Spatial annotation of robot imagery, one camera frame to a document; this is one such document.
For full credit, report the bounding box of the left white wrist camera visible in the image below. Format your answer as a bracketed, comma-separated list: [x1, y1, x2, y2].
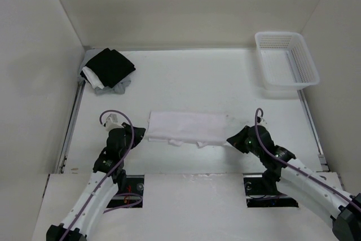
[103, 113, 123, 132]

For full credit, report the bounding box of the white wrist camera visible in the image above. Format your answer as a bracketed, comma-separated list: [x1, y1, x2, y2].
[103, 113, 123, 132]
[257, 116, 267, 126]

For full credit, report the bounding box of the folded grey tank top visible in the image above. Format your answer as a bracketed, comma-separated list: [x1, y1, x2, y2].
[94, 76, 131, 95]

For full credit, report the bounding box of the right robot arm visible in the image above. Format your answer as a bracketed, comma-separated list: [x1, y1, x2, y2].
[227, 125, 360, 240]

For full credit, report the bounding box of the white plastic basket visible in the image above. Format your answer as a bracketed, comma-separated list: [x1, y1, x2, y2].
[254, 32, 320, 91]

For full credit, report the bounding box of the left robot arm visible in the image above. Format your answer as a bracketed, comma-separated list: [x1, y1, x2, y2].
[46, 122, 146, 240]

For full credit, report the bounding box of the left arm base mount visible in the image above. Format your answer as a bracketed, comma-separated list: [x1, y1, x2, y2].
[107, 175, 145, 209]

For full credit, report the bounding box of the folded black tank top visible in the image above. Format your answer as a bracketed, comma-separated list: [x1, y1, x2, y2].
[80, 48, 136, 88]

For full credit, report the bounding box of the white tank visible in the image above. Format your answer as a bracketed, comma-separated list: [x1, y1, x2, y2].
[146, 111, 236, 148]
[82, 66, 104, 89]

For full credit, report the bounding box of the folded white tank top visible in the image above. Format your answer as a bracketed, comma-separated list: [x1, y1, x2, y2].
[82, 66, 104, 89]

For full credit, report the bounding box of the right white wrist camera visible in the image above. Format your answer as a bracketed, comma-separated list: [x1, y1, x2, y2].
[257, 116, 267, 126]

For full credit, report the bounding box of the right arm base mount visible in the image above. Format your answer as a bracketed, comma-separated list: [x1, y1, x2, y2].
[243, 174, 299, 208]

